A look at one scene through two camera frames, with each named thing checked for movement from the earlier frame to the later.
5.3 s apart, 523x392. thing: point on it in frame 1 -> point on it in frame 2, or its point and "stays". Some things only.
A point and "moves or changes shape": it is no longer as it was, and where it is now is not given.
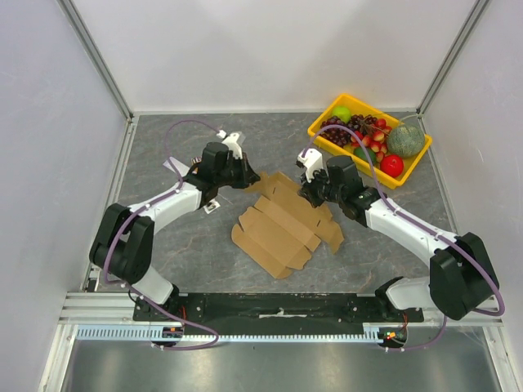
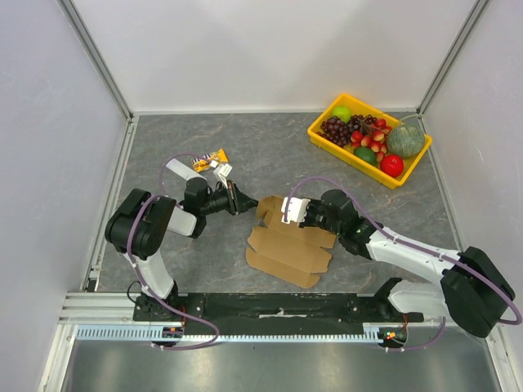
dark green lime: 359,151 stays
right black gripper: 315,189 -> 312,214
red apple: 391,165 stays
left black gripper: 248,175 -> 238,202
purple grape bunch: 341,136 stays
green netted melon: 405,140 stays
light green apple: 343,112 stays
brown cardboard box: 280,232 moves or changes shape
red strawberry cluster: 374,141 stays
